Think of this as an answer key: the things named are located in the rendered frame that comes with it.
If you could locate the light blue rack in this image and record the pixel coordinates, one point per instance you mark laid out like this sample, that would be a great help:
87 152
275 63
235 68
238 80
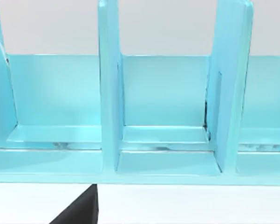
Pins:
60 93

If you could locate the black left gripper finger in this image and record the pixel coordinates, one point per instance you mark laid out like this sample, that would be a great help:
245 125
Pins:
84 207

